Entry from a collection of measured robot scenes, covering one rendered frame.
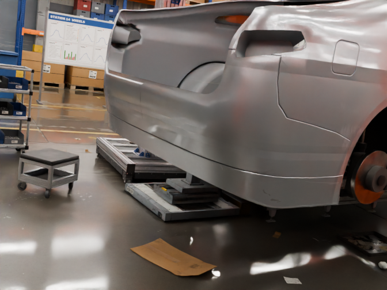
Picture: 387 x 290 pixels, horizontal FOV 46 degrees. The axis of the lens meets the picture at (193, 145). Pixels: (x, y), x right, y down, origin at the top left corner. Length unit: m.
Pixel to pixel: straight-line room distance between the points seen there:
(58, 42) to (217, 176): 8.13
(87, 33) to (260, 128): 8.37
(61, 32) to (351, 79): 8.29
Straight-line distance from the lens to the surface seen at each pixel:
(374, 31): 2.39
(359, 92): 2.35
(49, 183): 4.11
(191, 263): 3.19
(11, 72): 9.77
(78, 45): 10.12
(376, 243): 4.45
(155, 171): 4.81
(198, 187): 4.19
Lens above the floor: 1.37
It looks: 11 degrees down
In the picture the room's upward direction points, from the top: 8 degrees clockwise
